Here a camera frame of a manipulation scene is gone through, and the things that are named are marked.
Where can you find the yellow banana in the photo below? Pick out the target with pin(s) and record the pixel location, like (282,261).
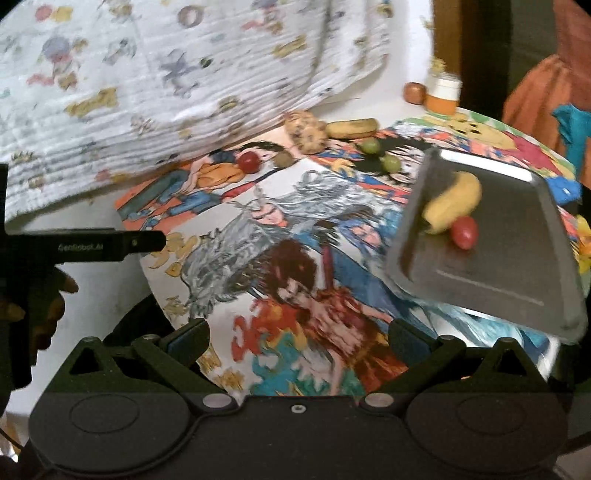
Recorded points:
(455,201)

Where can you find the toy bread loaf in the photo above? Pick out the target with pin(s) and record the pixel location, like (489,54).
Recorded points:
(352,129)

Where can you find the colourful cartoon drawing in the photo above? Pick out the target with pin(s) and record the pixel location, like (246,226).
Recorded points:
(485,134)

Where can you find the white cartoon printed blanket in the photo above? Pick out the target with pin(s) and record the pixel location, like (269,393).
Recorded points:
(184,78)

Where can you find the metal tray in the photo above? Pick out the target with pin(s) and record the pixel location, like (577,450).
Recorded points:
(503,263)

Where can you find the person's left hand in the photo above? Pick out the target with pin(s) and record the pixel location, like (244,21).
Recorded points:
(48,307)

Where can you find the orange-brown round fruit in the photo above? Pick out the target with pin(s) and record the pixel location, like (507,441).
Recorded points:
(414,93)

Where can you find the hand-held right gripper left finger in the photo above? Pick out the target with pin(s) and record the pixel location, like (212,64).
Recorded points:
(187,342)

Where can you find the wooden frame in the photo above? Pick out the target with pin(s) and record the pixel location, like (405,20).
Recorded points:
(447,32)

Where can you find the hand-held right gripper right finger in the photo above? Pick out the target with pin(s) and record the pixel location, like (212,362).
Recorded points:
(406,342)

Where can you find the red cherry tomato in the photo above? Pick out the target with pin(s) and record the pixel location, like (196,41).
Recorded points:
(464,233)
(249,161)

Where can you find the striped pepino melon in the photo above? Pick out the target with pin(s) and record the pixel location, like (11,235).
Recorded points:
(299,119)
(310,138)

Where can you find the brown longan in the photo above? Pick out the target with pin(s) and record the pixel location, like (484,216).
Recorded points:
(284,159)

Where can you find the green grape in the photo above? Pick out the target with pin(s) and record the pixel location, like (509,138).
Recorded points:
(390,163)
(370,146)

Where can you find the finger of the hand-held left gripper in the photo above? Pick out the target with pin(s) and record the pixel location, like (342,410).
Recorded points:
(145,241)

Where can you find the orange and white jar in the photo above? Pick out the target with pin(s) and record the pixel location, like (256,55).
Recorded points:
(443,96)

